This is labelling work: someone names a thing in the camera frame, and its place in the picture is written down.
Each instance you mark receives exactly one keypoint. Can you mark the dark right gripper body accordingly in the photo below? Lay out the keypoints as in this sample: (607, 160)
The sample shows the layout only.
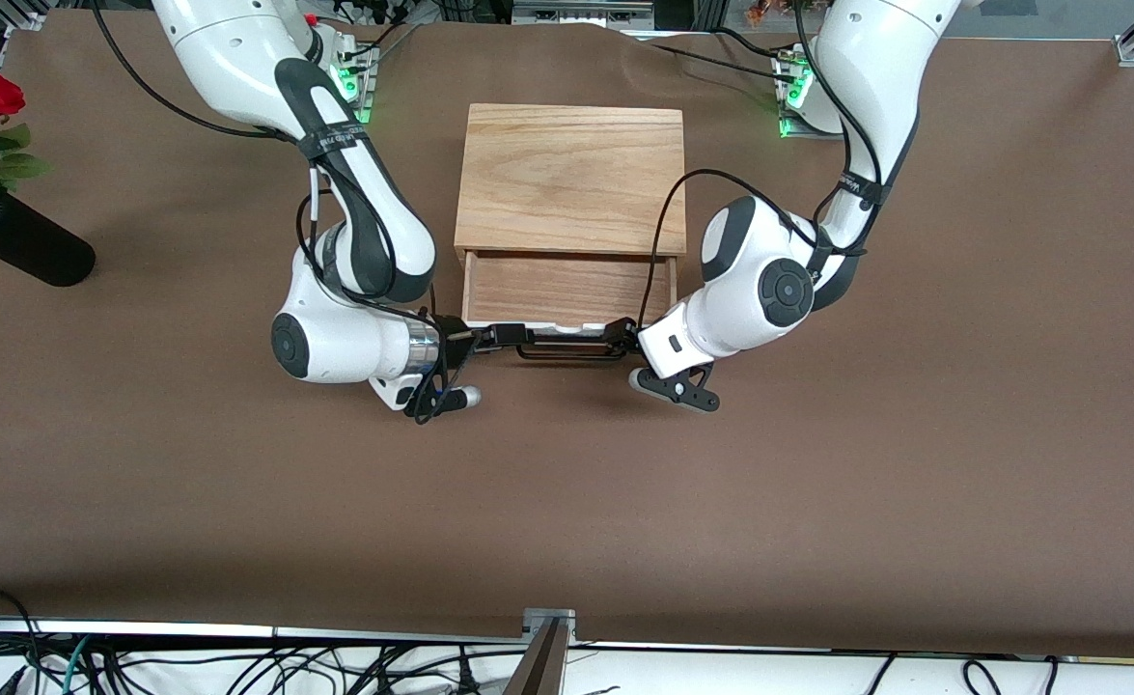
(455, 333)

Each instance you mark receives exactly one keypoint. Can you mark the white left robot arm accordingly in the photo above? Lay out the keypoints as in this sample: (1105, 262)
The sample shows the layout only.
(750, 290)

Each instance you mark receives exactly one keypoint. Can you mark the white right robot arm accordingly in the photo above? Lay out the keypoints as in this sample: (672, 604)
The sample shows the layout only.
(335, 338)

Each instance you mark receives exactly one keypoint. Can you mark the light wooden drawer cabinet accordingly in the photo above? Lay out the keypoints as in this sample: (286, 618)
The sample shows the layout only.
(571, 174)

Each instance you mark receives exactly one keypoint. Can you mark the brown table cover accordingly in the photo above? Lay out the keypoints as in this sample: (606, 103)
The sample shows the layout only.
(566, 502)

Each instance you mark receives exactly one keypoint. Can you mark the grey power strip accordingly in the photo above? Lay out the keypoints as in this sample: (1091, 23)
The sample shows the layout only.
(581, 12)

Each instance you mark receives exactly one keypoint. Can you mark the black cylindrical vase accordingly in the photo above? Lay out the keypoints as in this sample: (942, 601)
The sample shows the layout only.
(26, 246)

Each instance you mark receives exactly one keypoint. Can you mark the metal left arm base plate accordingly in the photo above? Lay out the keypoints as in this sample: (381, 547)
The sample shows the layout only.
(790, 92)

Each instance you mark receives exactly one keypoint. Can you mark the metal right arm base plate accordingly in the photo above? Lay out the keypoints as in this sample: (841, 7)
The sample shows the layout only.
(359, 77)

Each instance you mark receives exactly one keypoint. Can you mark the aluminium profile bracket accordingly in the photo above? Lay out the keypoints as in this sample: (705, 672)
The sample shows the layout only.
(542, 647)

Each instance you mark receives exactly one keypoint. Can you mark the silver table edge rail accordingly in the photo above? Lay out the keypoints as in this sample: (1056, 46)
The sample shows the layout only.
(238, 631)

